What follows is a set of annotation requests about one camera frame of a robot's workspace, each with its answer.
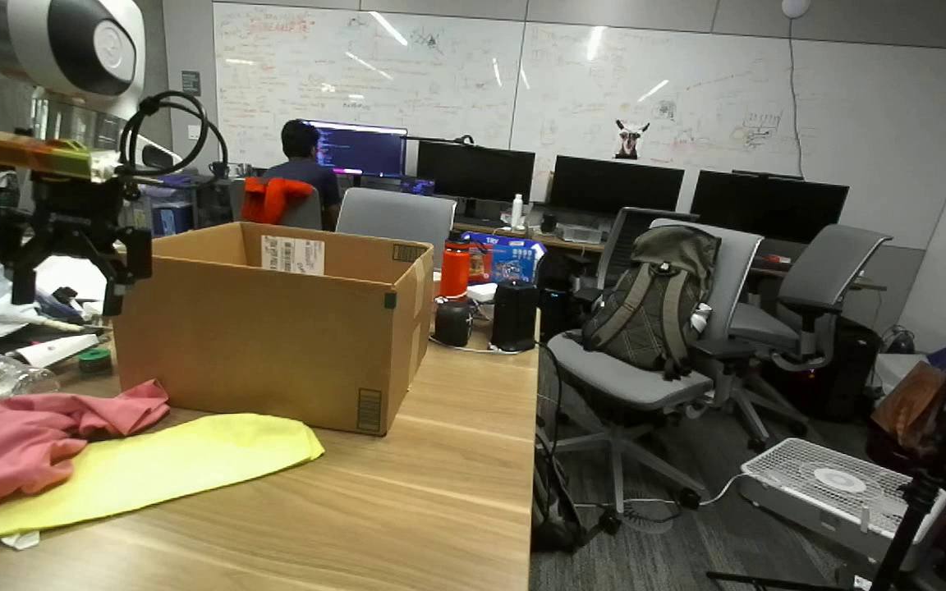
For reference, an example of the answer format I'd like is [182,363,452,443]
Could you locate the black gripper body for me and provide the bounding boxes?
[32,177,132,242]

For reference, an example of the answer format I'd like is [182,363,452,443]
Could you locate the brown cardboard box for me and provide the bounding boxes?
[108,219,438,440]

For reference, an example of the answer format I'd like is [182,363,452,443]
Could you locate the white papers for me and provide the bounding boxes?
[32,252,116,324]

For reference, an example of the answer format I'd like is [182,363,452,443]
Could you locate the green tape roll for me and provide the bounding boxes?
[74,342,116,376]

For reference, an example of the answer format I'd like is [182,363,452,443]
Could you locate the red orange jacket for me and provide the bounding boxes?
[238,173,321,231]

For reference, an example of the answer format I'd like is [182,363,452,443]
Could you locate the pink cloth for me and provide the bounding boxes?
[0,378,174,523]

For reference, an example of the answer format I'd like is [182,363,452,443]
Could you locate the person in dark shirt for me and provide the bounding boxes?
[269,116,346,206]

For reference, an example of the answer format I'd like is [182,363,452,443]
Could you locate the yellow cloth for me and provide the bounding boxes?
[0,409,328,553]

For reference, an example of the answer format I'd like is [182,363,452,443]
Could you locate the monitor with blue screen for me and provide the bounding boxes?
[310,122,409,183]

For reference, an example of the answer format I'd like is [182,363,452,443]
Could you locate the light grey office chair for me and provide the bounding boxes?
[333,186,458,260]

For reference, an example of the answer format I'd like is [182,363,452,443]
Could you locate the laptop with purple screen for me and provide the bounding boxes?
[387,173,441,196]

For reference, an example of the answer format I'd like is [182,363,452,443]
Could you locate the red bottle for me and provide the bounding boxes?
[438,240,471,302]

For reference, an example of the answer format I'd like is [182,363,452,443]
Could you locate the black mug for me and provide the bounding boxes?
[433,295,477,351]

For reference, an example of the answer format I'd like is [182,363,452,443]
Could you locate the black computer monitor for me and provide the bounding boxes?
[418,142,538,222]
[689,168,850,245]
[544,153,686,219]

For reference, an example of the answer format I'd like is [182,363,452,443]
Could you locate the blue printed package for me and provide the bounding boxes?
[470,231,547,290]

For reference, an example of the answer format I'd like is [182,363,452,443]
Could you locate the small animal figure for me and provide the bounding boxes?
[612,116,653,160]

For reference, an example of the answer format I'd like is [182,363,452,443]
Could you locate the olive grey backpack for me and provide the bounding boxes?
[582,222,723,376]

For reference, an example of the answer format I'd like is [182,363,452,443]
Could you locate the white flat device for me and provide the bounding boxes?
[739,434,946,553]

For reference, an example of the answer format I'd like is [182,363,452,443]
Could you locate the brown bag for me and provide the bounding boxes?
[871,357,946,464]

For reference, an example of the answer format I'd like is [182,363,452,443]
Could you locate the black tripod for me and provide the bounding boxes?
[700,260,946,591]

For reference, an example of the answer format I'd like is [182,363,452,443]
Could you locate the large wall whiteboard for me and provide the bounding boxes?
[214,3,946,242]

